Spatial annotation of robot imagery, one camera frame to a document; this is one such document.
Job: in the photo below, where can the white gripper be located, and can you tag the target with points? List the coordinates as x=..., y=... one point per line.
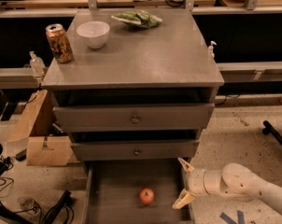
x=196, y=181

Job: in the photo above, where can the red apple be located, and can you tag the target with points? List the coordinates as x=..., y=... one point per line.
x=146, y=196

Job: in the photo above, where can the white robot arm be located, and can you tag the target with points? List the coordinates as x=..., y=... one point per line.
x=233, y=181

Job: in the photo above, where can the grey middle drawer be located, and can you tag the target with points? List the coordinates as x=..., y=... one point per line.
x=135, y=150

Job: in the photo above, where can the grey top drawer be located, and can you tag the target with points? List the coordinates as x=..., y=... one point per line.
x=116, y=118

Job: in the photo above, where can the grey open bottom drawer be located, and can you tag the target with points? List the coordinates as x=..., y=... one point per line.
x=113, y=193

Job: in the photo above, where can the grey drawer cabinet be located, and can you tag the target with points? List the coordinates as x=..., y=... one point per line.
x=166, y=65

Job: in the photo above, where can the black metal leg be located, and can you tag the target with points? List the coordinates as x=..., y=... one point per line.
x=269, y=129

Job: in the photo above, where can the white pump bottle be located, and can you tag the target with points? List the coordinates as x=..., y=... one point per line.
x=211, y=48

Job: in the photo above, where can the black power strip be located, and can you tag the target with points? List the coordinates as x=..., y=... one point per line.
x=64, y=201

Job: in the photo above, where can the brown cardboard box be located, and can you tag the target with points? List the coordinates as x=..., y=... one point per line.
x=35, y=128

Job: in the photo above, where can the green chip bag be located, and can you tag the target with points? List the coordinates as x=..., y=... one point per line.
x=140, y=19

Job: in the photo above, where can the white bowl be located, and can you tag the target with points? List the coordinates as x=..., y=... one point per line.
x=94, y=33

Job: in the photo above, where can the gold drink can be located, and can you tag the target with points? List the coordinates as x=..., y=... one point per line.
x=59, y=43

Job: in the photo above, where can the clear plastic bottle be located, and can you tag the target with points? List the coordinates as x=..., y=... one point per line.
x=37, y=64

